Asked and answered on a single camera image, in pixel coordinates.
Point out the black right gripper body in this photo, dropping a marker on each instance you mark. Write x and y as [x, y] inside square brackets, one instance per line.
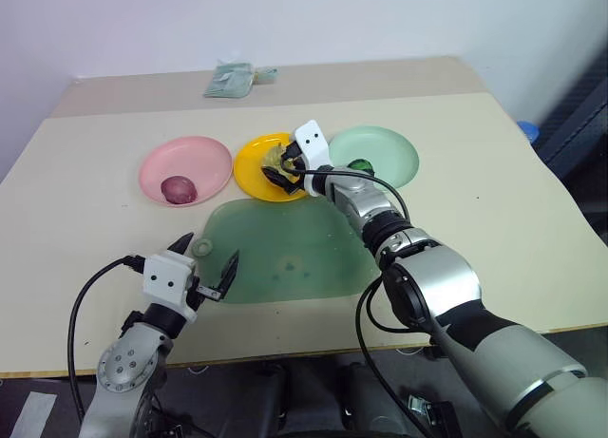
[297, 165]

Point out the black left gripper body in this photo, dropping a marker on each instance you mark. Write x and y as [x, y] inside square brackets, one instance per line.
[208, 293]

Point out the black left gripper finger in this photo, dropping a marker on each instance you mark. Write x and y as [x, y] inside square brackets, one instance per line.
[183, 245]
[231, 269]

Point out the yellow-green toy vegetable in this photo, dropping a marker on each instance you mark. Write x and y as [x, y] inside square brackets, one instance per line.
[273, 157]

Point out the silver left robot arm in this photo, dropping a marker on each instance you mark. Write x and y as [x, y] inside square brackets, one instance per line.
[124, 362]

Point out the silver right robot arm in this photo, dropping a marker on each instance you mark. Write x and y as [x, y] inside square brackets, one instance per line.
[442, 276]

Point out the yellow plate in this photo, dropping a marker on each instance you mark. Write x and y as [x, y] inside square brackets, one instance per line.
[249, 167]

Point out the pink plate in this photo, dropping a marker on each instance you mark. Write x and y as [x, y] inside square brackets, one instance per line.
[190, 160]

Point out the light green plate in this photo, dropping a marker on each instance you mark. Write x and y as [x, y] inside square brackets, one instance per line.
[385, 148]

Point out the purple round toy vegetable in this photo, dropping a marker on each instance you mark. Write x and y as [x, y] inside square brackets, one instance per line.
[178, 190]

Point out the translucent green cutting mat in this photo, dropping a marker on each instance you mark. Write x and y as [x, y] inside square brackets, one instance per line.
[285, 248]

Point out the dark green toy vegetable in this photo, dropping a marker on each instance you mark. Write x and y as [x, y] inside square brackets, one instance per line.
[360, 165]

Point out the small crumpled green wrapper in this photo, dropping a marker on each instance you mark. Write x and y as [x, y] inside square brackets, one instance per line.
[267, 74]

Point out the green plastic packet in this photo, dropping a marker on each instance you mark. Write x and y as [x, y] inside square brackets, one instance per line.
[229, 81]

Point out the dark rounded shape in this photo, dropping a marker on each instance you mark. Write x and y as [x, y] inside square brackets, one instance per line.
[358, 395]

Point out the blue round cap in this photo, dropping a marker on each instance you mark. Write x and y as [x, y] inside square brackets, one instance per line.
[528, 130]

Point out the black ribbed case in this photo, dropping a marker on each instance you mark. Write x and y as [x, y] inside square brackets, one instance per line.
[579, 124]

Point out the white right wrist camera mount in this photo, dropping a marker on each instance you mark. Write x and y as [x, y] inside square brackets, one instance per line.
[311, 141]

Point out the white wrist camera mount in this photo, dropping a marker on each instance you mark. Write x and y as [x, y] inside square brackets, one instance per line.
[311, 141]
[166, 275]

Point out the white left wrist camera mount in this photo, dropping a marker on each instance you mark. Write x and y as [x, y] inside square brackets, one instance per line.
[166, 275]

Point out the metal caster bracket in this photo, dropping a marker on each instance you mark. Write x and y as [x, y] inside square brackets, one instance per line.
[427, 407]

